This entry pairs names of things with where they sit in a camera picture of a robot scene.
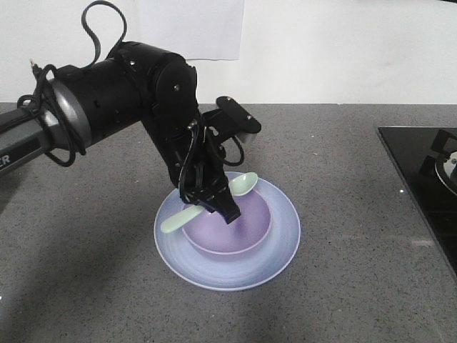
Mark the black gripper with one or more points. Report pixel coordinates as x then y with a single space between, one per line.
200 178

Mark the mint green plastic spoon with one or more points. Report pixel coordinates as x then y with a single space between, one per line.
224 203

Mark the purple plastic bowl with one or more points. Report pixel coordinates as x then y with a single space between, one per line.
213 238

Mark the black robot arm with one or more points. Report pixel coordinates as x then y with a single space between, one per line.
74 108

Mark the light blue plate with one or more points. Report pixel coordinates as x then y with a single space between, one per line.
252 269

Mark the grey stone countertop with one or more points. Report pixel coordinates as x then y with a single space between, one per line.
79 263

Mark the white paper sheet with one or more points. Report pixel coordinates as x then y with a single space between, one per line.
203 30

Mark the black gas stove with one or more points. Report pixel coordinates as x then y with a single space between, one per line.
425 157

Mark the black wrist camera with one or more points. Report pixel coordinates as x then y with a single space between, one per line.
230 119

